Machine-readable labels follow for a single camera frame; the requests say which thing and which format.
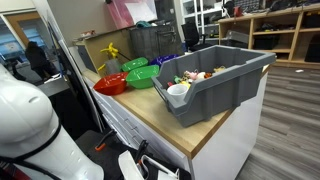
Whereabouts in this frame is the leopard print plush toy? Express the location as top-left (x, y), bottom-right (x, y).
top-left (182, 71), bottom-right (191, 82)

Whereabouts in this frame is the silver metal cylinder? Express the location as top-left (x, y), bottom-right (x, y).
top-left (106, 59), bottom-right (121, 74)

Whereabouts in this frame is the grey plastic container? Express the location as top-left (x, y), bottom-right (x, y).
top-left (152, 45), bottom-right (276, 127)

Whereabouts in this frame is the white cup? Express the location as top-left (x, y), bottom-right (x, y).
top-left (167, 84), bottom-right (189, 101)

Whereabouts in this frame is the wooden shelf unit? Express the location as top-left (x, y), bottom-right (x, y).
top-left (218, 3), bottom-right (320, 69)

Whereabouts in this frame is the clear bag with red contents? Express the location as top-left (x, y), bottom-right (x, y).
top-left (105, 0), bottom-right (157, 29)

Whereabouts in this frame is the red plastic bowl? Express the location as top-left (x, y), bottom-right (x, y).
top-left (94, 72), bottom-right (128, 96)

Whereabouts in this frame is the black office chair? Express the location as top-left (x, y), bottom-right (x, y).
top-left (182, 23), bottom-right (210, 52)

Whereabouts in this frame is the pink plush toy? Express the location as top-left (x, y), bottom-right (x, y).
top-left (189, 72), bottom-right (198, 80)

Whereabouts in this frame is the green plastic bowl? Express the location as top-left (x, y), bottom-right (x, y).
top-left (121, 57), bottom-right (148, 72)
top-left (126, 65), bottom-right (159, 89)

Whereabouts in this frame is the white cow plush toy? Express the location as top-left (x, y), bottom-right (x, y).
top-left (197, 72), bottom-right (205, 80)

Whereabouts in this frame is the white drawer cabinet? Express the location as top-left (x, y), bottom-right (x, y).
top-left (93, 69), bottom-right (268, 180)

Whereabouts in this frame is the grey fabric basket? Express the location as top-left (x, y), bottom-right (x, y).
top-left (129, 25), bottom-right (184, 62)

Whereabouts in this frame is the black orange clamp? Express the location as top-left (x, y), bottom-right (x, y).
top-left (94, 129), bottom-right (117, 151)
top-left (134, 139), bottom-right (150, 168)

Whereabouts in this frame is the cardboard box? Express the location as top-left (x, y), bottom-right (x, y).
top-left (73, 29), bottom-right (136, 77)

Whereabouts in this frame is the orange plush toy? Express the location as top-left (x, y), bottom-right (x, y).
top-left (204, 73), bottom-right (212, 79)

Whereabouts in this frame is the blue plastic bowl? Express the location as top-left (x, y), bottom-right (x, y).
top-left (150, 54), bottom-right (178, 66)

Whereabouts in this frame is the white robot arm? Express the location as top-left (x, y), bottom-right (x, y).
top-left (0, 66), bottom-right (104, 180)

